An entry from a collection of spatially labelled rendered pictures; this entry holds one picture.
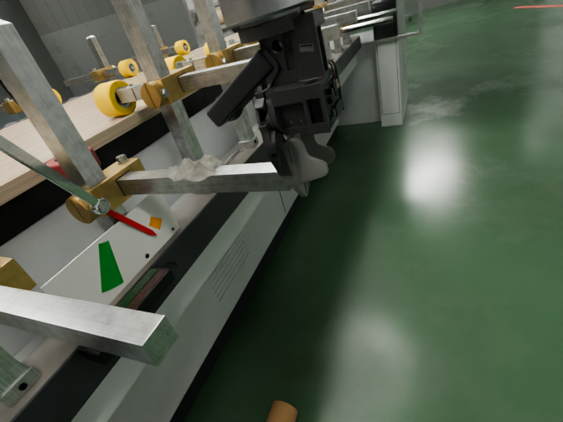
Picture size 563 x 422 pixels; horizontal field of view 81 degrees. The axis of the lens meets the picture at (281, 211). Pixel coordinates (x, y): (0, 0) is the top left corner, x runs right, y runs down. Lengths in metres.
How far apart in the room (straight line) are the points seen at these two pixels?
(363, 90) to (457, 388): 2.25
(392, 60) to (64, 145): 2.36
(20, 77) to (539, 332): 1.40
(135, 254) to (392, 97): 2.37
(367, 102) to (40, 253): 2.54
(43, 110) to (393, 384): 1.09
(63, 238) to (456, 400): 1.09
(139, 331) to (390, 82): 2.55
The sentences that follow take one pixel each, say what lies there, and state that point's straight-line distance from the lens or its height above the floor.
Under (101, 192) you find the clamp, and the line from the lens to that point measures 0.60.
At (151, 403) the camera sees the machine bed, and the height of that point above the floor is 0.22.
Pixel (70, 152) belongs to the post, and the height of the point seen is 0.93.
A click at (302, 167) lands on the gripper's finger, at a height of 0.87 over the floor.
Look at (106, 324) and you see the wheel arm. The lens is 0.34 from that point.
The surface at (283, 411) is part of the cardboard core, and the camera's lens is 1.10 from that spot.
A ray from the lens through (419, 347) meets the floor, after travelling 1.25.
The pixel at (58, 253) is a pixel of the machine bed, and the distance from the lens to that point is 0.83.
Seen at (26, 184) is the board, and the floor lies 0.88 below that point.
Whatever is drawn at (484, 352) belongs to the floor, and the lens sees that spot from 1.27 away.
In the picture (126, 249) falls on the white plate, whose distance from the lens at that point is 0.64.
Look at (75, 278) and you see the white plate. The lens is 0.59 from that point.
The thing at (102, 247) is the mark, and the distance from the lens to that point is 0.61.
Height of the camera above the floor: 1.04
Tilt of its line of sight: 32 degrees down
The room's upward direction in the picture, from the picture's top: 17 degrees counter-clockwise
